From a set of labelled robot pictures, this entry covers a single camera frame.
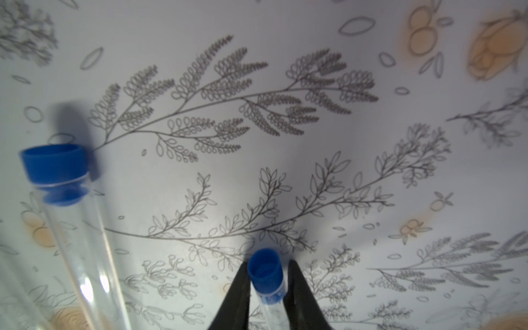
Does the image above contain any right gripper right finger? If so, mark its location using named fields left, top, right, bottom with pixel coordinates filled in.
left=283, top=260, right=331, bottom=330

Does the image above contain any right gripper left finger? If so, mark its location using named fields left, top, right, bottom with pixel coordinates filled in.
left=209, top=261, right=251, bottom=330

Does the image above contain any clear test tube blue cap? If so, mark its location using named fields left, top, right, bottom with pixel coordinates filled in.
left=247, top=248, right=290, bottom=329

